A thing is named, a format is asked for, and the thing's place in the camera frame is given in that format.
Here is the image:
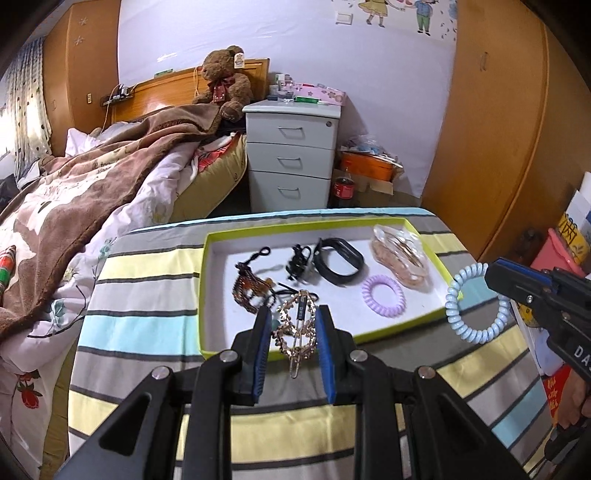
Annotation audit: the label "white drawer nightstand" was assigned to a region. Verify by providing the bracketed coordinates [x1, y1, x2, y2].
[242, 99, 342, 214]

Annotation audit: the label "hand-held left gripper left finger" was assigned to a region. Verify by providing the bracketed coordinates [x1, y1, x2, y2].
[53, 305, 273, 480]

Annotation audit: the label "red printed box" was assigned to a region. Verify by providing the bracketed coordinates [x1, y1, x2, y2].
[544, 364, 570, 426]

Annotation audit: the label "cola bottle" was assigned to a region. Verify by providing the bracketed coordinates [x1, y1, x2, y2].
[331, 167, 357, 209]

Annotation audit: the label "wooden wardrobe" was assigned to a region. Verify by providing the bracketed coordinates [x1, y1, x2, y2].
[41, 0, 122, 155]
[422, 0, 591, 278]

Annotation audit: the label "light blue coil hair tie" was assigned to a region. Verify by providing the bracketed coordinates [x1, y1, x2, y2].
[445, 263, 513, 343]

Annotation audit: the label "white paper sheets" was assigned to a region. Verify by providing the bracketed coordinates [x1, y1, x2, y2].
[566, 172, 591, 259]

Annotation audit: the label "gold hair clip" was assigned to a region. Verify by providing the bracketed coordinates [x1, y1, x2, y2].
[270, 290, 320, 380]

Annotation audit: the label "yellow patterned tin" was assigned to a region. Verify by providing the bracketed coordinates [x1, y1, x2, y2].
[556, 212, 583, 252]

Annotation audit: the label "purple coil hair tie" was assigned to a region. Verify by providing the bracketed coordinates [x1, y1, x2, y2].
[361, 274, 406, 319]

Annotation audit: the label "pink floral box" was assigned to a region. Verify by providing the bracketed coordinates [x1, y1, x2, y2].
[286, 82, 347, 106]

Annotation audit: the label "translucent pink hair claw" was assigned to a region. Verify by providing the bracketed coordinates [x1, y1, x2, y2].
[372, 224, 432, 291]

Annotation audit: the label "patterned curtain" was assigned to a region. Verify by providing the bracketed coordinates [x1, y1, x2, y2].
[0, 39, 51, 176]

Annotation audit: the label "brown teddy bear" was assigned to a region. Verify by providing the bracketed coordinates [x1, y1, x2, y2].
[191, 45, 254, 123]

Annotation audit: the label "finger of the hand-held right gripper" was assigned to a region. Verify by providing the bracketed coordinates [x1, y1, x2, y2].
[492, 258, 553, 285]
[485, 267, 548, 306]

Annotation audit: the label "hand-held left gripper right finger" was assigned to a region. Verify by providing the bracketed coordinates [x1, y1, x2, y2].
[315, 305, 529, 480]

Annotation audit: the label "brown beaded bracelet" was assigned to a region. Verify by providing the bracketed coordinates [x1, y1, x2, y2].
[233, 247, 273, 317]

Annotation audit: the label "pink plastic bucket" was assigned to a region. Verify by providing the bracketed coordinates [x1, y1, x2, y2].
[531, 228, 585, 278]

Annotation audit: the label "green shallow tray box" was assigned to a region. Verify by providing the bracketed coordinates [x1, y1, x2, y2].
[198, 218, 455, 361]

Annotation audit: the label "brown fleece blanket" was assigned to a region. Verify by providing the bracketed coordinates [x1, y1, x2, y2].
[0, 104, 222, 342]

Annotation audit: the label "black wristband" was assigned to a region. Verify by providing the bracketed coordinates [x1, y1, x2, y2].
[311, 237, 369, 285]

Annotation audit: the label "white floral duvet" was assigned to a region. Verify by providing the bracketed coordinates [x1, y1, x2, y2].
[0, 128, 204, 480]

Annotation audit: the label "black flower hair tie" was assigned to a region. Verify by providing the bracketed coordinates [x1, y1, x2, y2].
[285, 244, 319, 283]

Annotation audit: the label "wooden headboard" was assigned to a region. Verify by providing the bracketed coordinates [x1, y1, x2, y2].
[102, 58, 271, 127]

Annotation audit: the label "yellow pillow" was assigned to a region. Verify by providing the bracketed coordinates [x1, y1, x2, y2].
[171, 134, 247, 222]

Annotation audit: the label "person's right hand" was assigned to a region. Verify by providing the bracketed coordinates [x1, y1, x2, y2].
[556, 367, 591, 432]

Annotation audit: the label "orange basin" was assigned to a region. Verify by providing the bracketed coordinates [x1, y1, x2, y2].
[339, 150, 399, 183]

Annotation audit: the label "cartoon wall sticker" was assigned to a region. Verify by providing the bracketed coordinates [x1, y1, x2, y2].
[330, 0, 458, 42]

